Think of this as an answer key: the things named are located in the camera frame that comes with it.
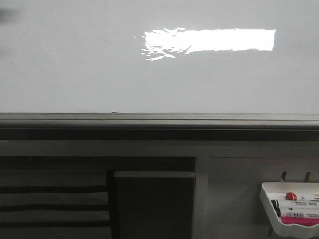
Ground black capped marker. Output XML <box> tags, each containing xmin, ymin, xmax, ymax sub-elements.
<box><xmin>274</xmin><ymin>207</ymin><xmax>319</xmax><ymax>219</ymax></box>
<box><xmin>271</xmin><ymin>200</ymin><xmax>319</xmax><ymax>208</ymax></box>

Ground striped grey fabric organizer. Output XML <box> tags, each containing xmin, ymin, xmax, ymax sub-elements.
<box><xmin>0</xmin><ymin>170</ymin><xmax>113</xmax><ymax>239</ymax></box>

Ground white marker tray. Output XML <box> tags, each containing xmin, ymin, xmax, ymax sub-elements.
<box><xmin>260</xmin><ymin>182</ymin><xmax>319</xmax><ymax>239</ymax></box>

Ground dark square panel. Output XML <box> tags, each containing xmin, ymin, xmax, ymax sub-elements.
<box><xmin>115</xmin><ymin>177</ymin><xmax>194</xmax><ymax>239</ymax></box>

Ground left black tray hook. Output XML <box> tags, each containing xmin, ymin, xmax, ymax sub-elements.
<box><xmin>281</xmin><ymin>171</ymin><xmax>287</xmax><ymax>182</ymax></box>

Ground black tray hook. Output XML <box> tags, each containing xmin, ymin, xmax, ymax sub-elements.
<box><xmin>281</xmin><ymin>171</ymin><xmax>287</xmax><ymax>182</ymax></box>
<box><xmin>304</xmin><ymin>172</ymin><xmax>311</xmax><ymax>182</ymax></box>

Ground dark whiteboard bottom frame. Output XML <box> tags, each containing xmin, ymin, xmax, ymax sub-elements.
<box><xmin>0</xmin><ymin>113</ymin><xmax>319</xmax><ymax>141</ymax></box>

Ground right black tray hook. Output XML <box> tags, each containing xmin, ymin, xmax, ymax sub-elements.
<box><xmin>304</xmin><ymin>172</ymin><xmax>311</xmax><ymax>182</ymax></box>

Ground lower black capped marker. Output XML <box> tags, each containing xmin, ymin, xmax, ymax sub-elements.
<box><xmin>274</xmin><ymin>207</ymin><xmax>319</xmax><ymax>219</ymax></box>

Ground upper black capped marker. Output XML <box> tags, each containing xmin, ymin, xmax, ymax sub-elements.
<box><xmin>271</xmin><ymin>200</ymin><xmax>319</xmax><ymax>208</ymax></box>

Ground red capped marker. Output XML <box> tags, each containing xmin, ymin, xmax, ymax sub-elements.
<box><xmin>286</xmin><ymin>192</ymin><xmax>319</xmax><ymax>202</ymax></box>

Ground white whiteboard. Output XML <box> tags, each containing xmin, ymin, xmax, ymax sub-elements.
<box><xmin>0</xmin><ymin>0</ymin><xmax>319</xmax><ymax>114</ymax></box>

